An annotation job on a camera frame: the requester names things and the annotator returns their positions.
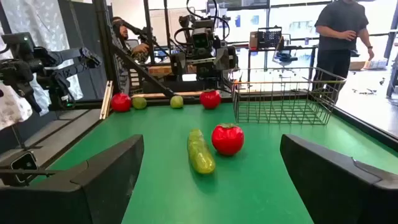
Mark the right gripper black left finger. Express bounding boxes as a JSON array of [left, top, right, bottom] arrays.
[[0, 134, 145, 224]]

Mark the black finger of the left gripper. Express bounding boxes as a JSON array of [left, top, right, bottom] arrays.
[[169, 52, 187, 76], [217, 45, 239, 71]]

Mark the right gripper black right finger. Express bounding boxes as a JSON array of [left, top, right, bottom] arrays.
[[279, 134, 398, 224]]

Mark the green lime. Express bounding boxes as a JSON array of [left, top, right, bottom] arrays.
[[132, 96, 148, 110], [169, 95, 185, 110]]

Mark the red apple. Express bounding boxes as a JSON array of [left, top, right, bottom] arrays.
[[110, 92, 132, 113]]

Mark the brown cardboard box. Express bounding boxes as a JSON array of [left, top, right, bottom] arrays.
[[249, 30, 259, 51]]

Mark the black diagonal brace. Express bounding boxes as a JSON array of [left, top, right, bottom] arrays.
[[111, 45, 177, 98]]

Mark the black plastic crate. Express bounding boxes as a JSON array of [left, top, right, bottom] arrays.
[[257, 26, 283, 50]]

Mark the person seated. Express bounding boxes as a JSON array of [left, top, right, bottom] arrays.
[[111, 16, 150, 65]]

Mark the light wooden strip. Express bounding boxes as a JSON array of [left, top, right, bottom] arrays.
[[99, 80, 114, 121]]

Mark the green cucumber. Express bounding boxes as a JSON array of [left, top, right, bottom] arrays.
[[187, 129, 216, 175]]

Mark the person standing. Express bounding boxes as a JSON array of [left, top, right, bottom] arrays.
[[312, 0, 376, 104]]

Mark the white patterned cloth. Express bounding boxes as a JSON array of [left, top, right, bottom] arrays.
[[0, 0, 84, 131]]

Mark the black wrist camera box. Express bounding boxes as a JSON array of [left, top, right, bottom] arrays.
[[191, 27, 216, 50]]

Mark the small black table camera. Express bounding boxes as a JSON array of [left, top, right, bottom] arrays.
[[0, 150, 60, 187]]

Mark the grey aluminium table rail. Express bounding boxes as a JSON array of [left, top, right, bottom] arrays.
[[0, 108, 104, 175]]

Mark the black frame post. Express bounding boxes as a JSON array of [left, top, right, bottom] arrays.
[[92, 0, 116, 93]]

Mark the black wire basket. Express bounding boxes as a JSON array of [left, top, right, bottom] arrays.
[[231, 67, 347, 126]]

